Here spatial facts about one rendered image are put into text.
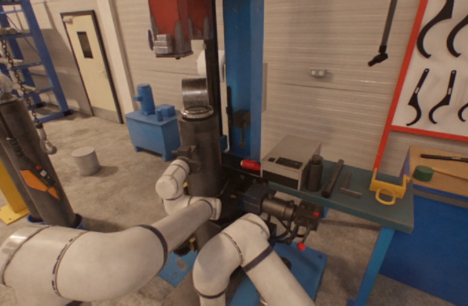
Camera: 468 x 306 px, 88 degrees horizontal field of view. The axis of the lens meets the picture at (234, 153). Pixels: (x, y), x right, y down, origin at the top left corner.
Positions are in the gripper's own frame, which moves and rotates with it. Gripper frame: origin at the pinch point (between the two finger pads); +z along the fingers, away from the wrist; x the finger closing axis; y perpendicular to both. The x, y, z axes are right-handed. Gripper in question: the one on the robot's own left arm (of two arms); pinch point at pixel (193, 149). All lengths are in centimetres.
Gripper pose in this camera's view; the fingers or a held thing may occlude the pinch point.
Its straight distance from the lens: 124.0
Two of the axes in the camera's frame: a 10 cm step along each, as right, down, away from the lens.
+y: -9.8, -0.6, 1.7
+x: 0.3, 8.8, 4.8
